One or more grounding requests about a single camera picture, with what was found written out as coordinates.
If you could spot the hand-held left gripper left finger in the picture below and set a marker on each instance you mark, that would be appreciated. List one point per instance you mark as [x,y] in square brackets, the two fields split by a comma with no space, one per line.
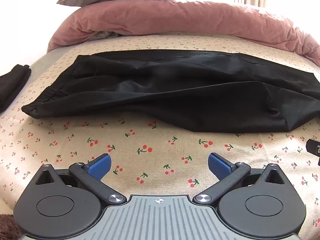
[100,166]

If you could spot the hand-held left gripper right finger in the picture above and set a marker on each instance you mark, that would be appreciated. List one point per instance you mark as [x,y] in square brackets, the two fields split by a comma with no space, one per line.
[220,165]

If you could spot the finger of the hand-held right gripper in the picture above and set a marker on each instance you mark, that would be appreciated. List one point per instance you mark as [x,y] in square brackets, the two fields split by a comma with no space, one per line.
[313,148]

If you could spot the black pants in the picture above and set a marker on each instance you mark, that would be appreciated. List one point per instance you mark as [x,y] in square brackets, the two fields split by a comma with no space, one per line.
[162,92]

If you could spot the brown fuzzy cloth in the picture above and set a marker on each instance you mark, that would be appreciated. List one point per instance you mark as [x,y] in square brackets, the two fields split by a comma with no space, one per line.
[6,227]

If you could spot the dark folded cloth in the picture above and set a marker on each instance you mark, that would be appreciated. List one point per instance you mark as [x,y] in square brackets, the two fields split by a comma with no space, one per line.
[12,85]

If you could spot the grey crumpled cloth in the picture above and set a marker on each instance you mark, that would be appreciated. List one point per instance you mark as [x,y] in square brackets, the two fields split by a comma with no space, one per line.
[105,34]

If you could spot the pink duvet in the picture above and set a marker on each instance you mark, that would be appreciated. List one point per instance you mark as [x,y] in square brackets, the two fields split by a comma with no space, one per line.
[175,17]

